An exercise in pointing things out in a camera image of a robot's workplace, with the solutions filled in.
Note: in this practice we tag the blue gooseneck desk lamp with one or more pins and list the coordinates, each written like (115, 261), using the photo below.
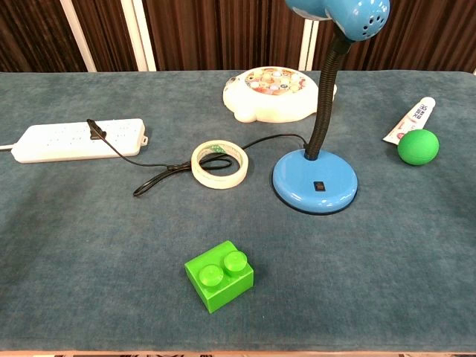
(297, 175)

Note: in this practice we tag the green ball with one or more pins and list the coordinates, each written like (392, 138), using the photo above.
(418, 147)

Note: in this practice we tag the green two-stud building block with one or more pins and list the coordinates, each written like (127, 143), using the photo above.
(223, 294)

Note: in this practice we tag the white tape roll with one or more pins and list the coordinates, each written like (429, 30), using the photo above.
(238, 175)

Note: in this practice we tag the white fishing game toy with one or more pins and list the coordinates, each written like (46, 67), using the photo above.
(282, 106)

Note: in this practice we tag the white power strip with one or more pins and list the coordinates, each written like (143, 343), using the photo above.
(56, 143)

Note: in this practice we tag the blue velvet table cloth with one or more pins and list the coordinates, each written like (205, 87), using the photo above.
(111, 241)

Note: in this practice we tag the white toothpaste tube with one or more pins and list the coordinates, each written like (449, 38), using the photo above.
(409, 121)

